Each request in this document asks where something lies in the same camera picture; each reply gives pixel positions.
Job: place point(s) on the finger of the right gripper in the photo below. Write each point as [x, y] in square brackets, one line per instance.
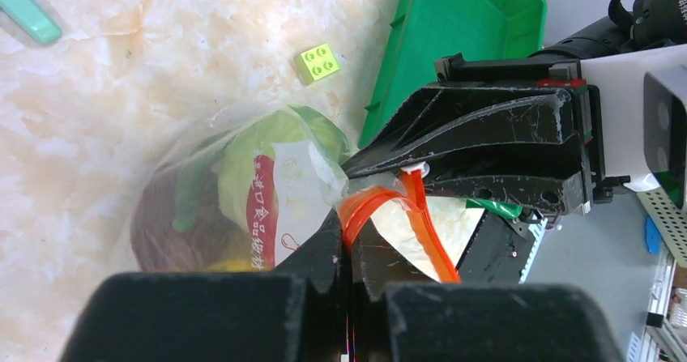
[438, 120]
[549, 186]

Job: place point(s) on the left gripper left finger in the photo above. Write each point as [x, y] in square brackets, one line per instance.
[295, 312]

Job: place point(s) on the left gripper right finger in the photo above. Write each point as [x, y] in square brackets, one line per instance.
[398, 314]

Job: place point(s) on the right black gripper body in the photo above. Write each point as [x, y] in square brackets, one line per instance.
[541, 69]

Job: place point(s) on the yellow lemon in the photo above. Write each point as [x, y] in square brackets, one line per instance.
[234, 265]

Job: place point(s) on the dark red apple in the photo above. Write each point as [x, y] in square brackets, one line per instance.
[158, 247]

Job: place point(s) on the red chili pepper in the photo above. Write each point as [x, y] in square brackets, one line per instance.
[262, 214]

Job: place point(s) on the clear zip bag orange zipper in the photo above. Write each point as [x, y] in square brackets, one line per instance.
[307, 191]

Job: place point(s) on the green cabbage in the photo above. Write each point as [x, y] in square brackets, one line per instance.
[253, 147]

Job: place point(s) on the green plastic tray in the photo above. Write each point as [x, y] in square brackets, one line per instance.
[422, 31]

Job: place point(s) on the light green lego brick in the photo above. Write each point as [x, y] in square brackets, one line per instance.
[316, 63]

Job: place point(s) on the teal plastic tube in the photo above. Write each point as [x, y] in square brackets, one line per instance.
[33, 19]

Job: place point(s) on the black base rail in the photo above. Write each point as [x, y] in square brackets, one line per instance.
[499, 252]

